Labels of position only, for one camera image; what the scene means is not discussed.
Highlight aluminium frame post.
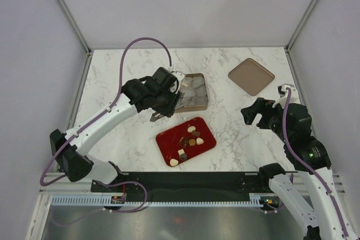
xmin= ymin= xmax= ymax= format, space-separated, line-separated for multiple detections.
xmin=285 ymin=0 xmax=338 ymax=52
xmin=39 ymin=0 xmax=93 ymax=57

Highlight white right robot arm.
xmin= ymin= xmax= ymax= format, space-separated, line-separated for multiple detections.
xmin=241 ymin=98 xmax=359 ymax=239

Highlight metal tongs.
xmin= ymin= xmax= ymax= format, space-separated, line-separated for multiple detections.
xmin=150 ymin=92 xmax=183 ymax=122

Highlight white slotted cable duct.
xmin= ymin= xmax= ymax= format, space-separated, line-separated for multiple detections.
xmin=51 ymin=195 xmax=263 ymax=207

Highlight gold chocolate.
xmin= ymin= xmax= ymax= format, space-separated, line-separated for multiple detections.
xmin=189 ymin=139 xmax=196 ymax=146

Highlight gold square tin box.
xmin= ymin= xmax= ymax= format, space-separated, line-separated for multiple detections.
xmin=175 ymin=73 xmax=209 ymax=114

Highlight dark heart chocolate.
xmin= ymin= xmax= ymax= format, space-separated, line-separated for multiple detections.
xmin=179 ymin=154 xmax=187 ymax=160

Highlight brown square chocolate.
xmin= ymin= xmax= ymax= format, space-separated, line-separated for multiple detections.
xmin=192 ymin=131 xmax=200 ymax=137

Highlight right aluminium frame post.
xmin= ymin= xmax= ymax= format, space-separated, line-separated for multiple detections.
xmin=285 ymin=0 xmax=338 ymax=52

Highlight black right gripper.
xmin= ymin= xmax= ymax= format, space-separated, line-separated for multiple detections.
xmin=240 ymin=96 xmax=291 ymax=143

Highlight red rectangular tray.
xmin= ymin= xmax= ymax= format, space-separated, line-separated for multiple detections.
xmin=155 ymin=117 xmax=217 ymax=167

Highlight white rounded chocolate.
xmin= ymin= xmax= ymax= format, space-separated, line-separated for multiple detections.
xmin=169 ymin=159 xmax=178 ymax=167

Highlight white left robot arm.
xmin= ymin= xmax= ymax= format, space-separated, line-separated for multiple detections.
xmin=49 ymin=67 xmax=185 ymax=192

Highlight gold tin lid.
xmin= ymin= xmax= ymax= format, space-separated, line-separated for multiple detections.
xmin=228 ymin=58 xmax=275 ymax=96

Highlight round white chocolate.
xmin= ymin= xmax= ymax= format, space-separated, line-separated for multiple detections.
xmin=187 ymin=126 xmax=196 ymax=133

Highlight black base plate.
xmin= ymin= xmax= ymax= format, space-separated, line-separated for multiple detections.
xmin=90 ymin=171 xmax=299 ymax=203

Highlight left aluminium frame post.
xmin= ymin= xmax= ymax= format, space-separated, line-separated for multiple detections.
xmin=39 ymin=0 xmax=93 ymax=57

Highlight white heart chocolate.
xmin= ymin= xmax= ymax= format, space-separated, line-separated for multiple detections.
xmin=196 ymin=138 xmax=204 ymax=144

